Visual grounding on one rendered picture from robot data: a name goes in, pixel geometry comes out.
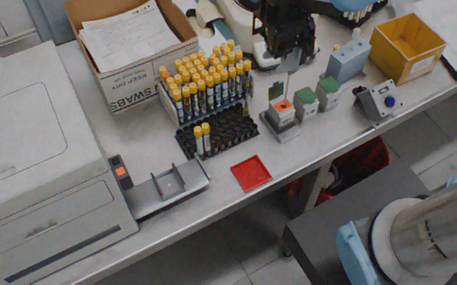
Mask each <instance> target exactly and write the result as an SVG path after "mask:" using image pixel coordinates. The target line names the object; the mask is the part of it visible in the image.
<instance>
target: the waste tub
mask: <svg viewBox="0 0 457 285"><path fill-rule="evenodd" d="M373 27H374V29H373V33H372V35H371V38H370V41H369V42H368V43H369V44H370V45H371V49H370V52H369V53H370V54H369V56H368V58H370V60H371V61H372V62H373V63H374V64H375V66H376V67H377V68H378V69H379V70H380V71H381V72H382V73H383V74H384V75H385V76H386V77H387V78H388V80H389V79H392V80H393V83H394V84H395V86H398V85H402V84H404V83H405V82H409V81H410V80H412V79H414V78H418V77H420V76H422V75H424V74H426V73H428V72H430V71H433V68H434V66H435V65H436V63H437V62H438V59H439V58H440V56H441V55H442V53H443V51H444V49H445V48H446V46H447V45H448V43H447V41H446V40H445V39H444V38H441V36H440V35H439V34H438V33H436V32H435V31H434V30H433V28H431V27H429V26H428V25H427V24H426V22H425V21H424V20H422V19H421V18H420V17H419V16H417V15H416V14H415V13H414V12H413V11H412V12H411V13H406V14H405V15H402V16H399V17H397V18H392V19H391V20H387V21H386V22H384V23H379V24H376V25H374V26H373Z"/></svg>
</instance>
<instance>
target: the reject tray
mask: <svg viewBox="0 0 457 285"><path fill-rule="evenodd" d="M229 169H230V170H231V172H232V173H233V175H234V176H235V177H236V179H237V181H238V182H239V184H240V185H241V187H242V190H243V191H244V192H245V193H247V192H249V191H252V190H254V189H257V188H258V187H259V186H261V185H263V184H265V183H267V182H269V181H271V180H273V176H272V175H271V174H270V173H269V171H268V169H267V168H266V166H265V165H264V164H263V162H262V161H260V159H259V156H258V154H256V155H254V156H252V157H250V158H248V159H246V160H244V161H242V162H239V163H236V164H234V165H232V166H231V167H229Z"/></svg>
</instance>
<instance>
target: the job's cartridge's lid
mask: <svg viewBox="0 0 457 285"><path fill-rule="evenodd" d="M282 95H284V82H279V81H277V82H274V83H273V86H272V87H269V88H268V100H269V101H271V100H273V99H276V98H278V97H279V96H282Z"/></svg>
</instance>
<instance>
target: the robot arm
mask: <svg viewBox="0 0 457 285"><path fill-rule="evenodd" d="M376 1H377V0H260V9H259V10H258V11H254V12H253V25H252V35H253V36H254V35H256V34H258V33H259V34H260V36H261V37H262V38H264V42H265V43H266V44H267V50H266V51H265V52H264V53H263V55H262V56H263V58H264V59H266V60H267V59H271V58H274V59H275V60H276V59H277V58H279V57H280V59H281V62H282V63H281V64H280V65H279V66H278V67H277V68H276V70H275V72H276V73H285V72H287V74H288V75H291V74H293V73H296V72H297V71H299V70H300V69H301V68H302V67H303V66H304V64H305V63H307V62H308V60H310V59H311V56H312V55H313V53H314V49H315V40H316V37H315V33H316V24H315V21H314V18H313V17H311V15H312V14H317V15H324V16H335V17H340V15H341V14H342V13H343V12H347V13H354V12H358V11H361V10H365V9H366V7H367V5H368V4H375V2H376ZM255 19H258V20H260V21H261V27H259V28H257V29H255ZM335 242H336V246H337V249H338V253H339V256H340V259H341V263H342V265H343V267H344V270H345V271H346V274H347V276H348V278H349V280H350V282H351V284H352V285H449V284H450V283H453V282H454V281H455V280H456V279H457V174H454V175H453V176H451V177H450V178H449V179H448V181H447V182H446V183H445V184H444V185H442V186H440V187H436V188H435V189H432V190H429V191H428V192H426V193H423V194H421V195H418V196H416V197H414V198H402V199H399V200H396V201H394V202H393V203H390V204H389V205H387V206H385V207H383V208H380V209H379V210H377V212H374V213H372V214H370V215H368V216H366V217H363V218H361V219H359V220H355V221H354V222H352V221H349V223H348V224H347V225H345V226H341V227H339V228H338V232H337V235H336V241H335Z"/></svg>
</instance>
